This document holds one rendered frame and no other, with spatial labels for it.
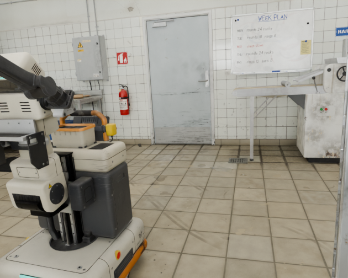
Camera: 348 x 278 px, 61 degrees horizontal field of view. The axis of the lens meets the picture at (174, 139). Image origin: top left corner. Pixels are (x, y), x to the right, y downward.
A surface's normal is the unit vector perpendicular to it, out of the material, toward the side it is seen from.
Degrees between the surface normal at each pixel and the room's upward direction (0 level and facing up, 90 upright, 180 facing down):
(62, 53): 90
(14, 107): 99
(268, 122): 90
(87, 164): 90
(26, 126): 91
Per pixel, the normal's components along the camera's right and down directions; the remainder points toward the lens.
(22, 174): -0.29, 0.37
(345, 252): -0.49, 0.22
